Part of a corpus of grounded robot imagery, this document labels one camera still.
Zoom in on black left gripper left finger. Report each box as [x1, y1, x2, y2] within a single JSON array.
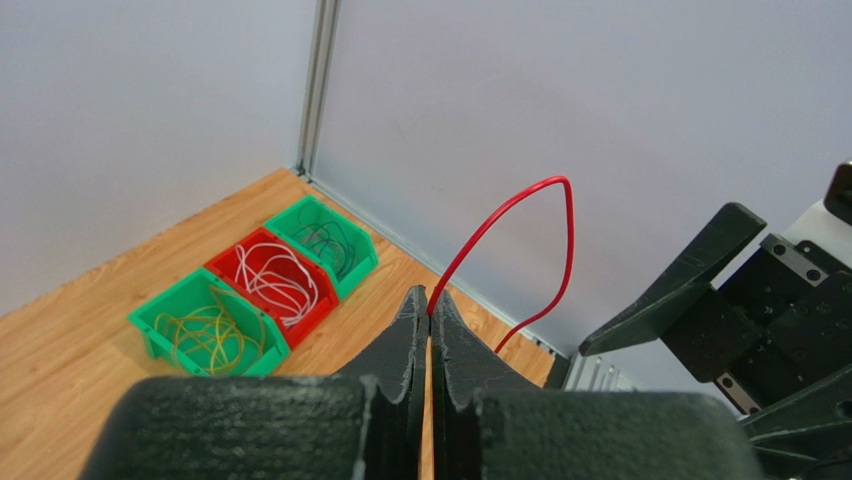
[[81, 286, 428, 479]]

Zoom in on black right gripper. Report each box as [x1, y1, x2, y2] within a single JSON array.
[[578, 202, 851, 479]]

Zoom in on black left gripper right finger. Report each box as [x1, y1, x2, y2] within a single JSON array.
[[429, 292, 763, 479]]

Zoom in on red cable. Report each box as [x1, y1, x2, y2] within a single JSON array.
[[425, 174, 576, 354]]

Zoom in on yellow cable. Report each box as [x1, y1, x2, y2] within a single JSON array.
[[152, 302, 264, 377]]

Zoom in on red storage bin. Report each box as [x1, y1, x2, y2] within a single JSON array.
[[204, 227, 340, 350]]

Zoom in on green storage bin right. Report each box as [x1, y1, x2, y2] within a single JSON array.
[[264, 195, 379, 300]]

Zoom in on green storage bin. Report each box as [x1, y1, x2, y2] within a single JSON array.
[[128, 268, 291, 377], [264, 195, 379, 300]]

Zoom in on green storage bin left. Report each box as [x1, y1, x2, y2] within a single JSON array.
[[128, 268, 291, 377]]

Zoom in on aluminium frame post right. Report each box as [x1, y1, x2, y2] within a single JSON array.
[[295, 0, 342, 180]]

